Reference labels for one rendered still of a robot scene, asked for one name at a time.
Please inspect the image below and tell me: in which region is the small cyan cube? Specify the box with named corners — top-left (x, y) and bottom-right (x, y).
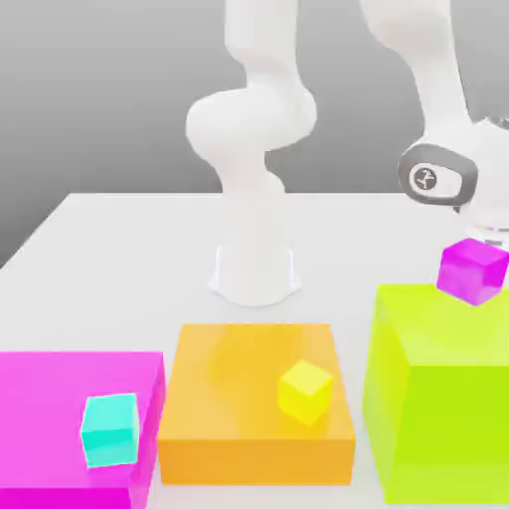
top-left (80, 392), bottom-right (141, 469)

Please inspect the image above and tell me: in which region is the large orange box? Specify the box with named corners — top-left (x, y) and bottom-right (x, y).
top-left (156, 322), bottom-right (357, 487)

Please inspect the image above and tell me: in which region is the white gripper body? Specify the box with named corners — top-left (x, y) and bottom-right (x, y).
top-left (471, 232), bottom-right (509, 253)

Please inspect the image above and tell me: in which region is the small yellow cube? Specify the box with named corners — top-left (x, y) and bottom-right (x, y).
top-left (276, 358), bottom-right (335, 427)

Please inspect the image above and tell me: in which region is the large lime green box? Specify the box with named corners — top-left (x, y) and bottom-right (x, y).
top-left (361, 283), bottom-right (509, 505)

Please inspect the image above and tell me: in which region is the large magenta box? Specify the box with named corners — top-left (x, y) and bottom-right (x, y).
top-left (0, 350), bottom-right (167, 509)

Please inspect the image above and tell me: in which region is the small magenta cube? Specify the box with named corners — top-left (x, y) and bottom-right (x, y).
top-left (435, 237), bottom-right (509, 308)

